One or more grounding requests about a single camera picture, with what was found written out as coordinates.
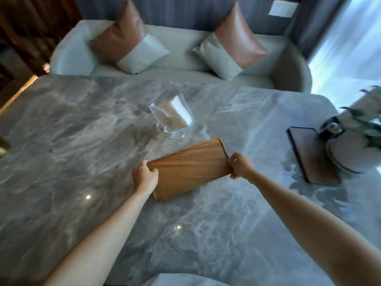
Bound grey curtain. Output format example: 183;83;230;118
284;0;349;61

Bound white paper napkins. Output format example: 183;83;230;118
156;95;193;130

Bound brown and white cushion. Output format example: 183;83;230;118
90;0;170;75
192;2;268;81

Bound person's left forearm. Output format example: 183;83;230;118
42;189;151;286

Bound white vase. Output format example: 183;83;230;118
318;116;381;174

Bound light grey sofa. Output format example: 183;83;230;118
49;19;313;93

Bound person's right hand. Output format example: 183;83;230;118
227;153;256;180

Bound white flowers with green leaves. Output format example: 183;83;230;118
338;85;381;149

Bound dark wooden cabinet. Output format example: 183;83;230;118
0;0;84;78

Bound wooden tray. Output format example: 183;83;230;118
146;138;234;202

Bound white wall switch plate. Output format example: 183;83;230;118
268;0;299;18

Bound person's left hand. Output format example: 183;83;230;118
132;160;159;195

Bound person's right forearm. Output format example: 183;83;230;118
248;169;381;286

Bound white chair back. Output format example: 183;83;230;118
146;273;218;286

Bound dark brown rectangular tray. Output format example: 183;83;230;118
287;127;342;186

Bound clear napkin holder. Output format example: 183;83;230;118
148;92;195;140

